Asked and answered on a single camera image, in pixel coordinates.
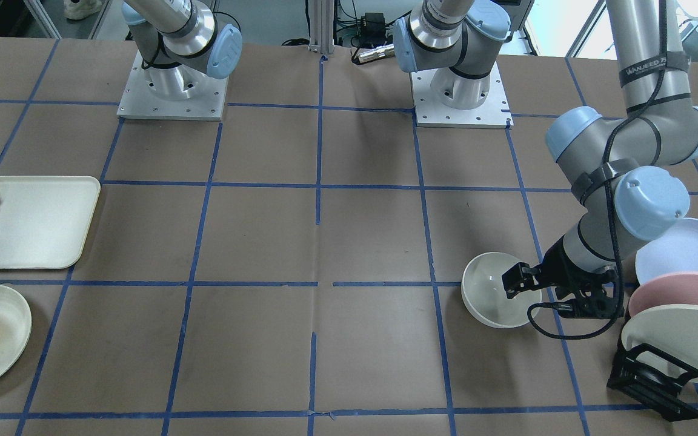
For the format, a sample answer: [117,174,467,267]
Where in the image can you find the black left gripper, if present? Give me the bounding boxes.
[501,237,622,319]

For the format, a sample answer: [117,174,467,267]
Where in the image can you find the white ceramic bowl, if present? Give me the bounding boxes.
[462,252,543,329]

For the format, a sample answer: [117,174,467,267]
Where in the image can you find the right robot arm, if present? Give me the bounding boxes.
[0,1,243,270]

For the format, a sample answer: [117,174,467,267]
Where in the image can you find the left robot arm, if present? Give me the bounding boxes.
[393,1,698,328]

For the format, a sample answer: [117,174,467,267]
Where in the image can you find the white round plate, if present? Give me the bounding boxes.
[0,285,32,377]

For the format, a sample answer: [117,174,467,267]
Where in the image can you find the white rectangular tray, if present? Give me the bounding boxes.
[0,176,101,269]

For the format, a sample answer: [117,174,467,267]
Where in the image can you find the blue plate in rack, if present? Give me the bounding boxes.
[635,217,698,284]

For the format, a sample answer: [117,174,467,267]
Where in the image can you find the black dish rack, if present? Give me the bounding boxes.
[607,342,698,422]

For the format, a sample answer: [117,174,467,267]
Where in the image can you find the pink plate in rack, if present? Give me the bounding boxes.
[628,271,698,315]

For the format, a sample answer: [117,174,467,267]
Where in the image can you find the cream plate in rack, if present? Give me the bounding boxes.
[621,304,698,383]

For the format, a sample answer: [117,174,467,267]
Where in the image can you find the silver cylindrical connector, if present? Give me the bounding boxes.
[351,44,395,65]

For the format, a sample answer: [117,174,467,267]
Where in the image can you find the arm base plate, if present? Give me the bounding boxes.
[410,63,514,129]
[117,53,228,121]

